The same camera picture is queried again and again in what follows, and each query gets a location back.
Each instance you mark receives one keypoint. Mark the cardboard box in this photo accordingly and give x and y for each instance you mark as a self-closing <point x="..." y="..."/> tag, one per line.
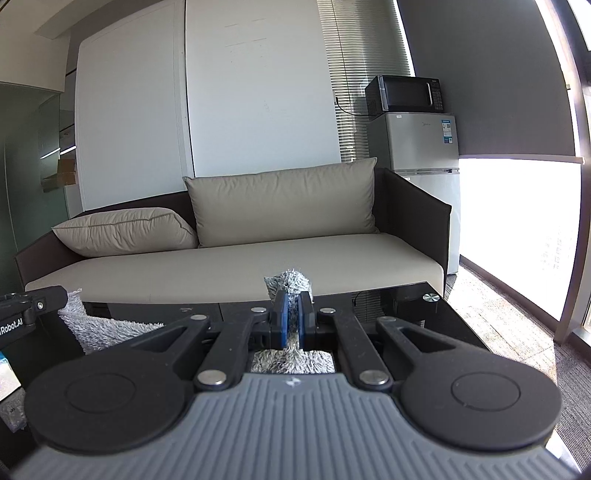
<point x="65" y="175"/>

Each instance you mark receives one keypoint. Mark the silver mini fridge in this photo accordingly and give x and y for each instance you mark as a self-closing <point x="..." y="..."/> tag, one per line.
<point x="423" y="149"/>

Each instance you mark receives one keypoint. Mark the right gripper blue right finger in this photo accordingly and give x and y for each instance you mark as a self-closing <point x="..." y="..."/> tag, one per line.
<point x="306" y="323"/>

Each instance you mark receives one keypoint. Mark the large beige back cushion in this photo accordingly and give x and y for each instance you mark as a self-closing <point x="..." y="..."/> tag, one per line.
<point x="327" y="200"/>

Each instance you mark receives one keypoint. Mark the dark sofa with beige seat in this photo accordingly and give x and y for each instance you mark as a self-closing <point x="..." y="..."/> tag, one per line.
<point x="409" y="247"/>

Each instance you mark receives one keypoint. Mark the white whiteboard panel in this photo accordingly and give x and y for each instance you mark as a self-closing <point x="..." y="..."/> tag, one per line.
<point x="199" y="89"/>

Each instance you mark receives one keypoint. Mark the small beige side cushion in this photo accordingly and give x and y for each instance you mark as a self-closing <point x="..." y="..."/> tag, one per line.
<point x="126" y="232"/>

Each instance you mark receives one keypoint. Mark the grey fluffy towel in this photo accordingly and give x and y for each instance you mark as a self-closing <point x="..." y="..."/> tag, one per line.
<point x="95" y="333"/>

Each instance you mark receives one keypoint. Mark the black microwave oven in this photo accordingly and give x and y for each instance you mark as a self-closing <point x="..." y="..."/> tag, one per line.
<point x="391" y="93"/>

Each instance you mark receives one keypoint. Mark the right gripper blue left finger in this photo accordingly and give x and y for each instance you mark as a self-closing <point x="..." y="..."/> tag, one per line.
<point x="279" y="320"/>

